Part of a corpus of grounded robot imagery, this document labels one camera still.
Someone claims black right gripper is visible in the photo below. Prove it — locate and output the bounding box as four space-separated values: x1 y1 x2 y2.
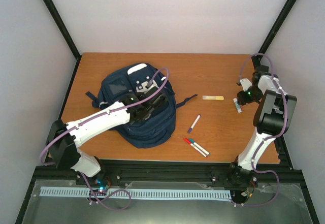
238 85 263 106

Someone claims navy blue backpack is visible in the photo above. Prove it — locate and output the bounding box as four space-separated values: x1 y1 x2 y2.
86 63 190 148

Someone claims yellow highlighter pen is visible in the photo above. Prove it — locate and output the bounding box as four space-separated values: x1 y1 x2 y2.
202 95 224 101

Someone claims red cap whiteboard marker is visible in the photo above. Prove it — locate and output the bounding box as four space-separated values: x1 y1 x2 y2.
183 138 207 157

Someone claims purple cap whiteboard marker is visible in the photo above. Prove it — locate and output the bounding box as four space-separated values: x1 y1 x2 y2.
187 114 201 134

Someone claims green cap whiteboard marker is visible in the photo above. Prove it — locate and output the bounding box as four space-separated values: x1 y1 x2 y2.
189 139 210 155

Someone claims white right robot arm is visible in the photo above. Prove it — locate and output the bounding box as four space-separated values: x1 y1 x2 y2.
227 65 297 187

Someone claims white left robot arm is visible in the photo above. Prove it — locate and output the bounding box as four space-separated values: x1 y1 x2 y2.
46 88 168 185

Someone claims white glue stick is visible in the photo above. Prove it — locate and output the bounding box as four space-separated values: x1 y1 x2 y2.
233 98 242 113

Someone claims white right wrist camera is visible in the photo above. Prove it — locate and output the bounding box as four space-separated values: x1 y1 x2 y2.
237 78 252 91

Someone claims black aluminium frame rail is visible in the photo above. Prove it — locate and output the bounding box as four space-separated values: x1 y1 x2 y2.
35 157 303 189

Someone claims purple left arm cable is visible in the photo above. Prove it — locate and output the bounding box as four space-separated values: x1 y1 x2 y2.
39 67 170 211

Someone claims light blue slotted cable duct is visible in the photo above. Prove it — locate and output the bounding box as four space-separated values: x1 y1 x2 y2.
39 186 232 201

